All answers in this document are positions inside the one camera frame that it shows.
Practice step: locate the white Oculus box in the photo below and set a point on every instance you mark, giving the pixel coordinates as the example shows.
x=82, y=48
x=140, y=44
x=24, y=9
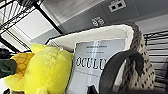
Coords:
x=93, y=55

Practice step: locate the yellow plush toy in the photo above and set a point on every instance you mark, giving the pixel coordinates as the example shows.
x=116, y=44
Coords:
x=50, y=71

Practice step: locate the pineapple plush toy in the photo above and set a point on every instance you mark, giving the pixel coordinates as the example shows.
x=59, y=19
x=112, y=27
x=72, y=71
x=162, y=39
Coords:
x=20, y=65

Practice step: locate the round grey wall socket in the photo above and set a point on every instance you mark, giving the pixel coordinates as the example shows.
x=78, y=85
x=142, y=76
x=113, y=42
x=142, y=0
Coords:
x=98, y=21

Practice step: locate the long grey wall band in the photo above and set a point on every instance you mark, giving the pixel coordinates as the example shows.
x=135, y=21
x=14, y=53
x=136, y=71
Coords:
x=80, y=16

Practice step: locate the square grey wall outlet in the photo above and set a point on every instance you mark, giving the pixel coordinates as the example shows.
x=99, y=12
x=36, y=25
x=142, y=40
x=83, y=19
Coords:
x=117, y=5

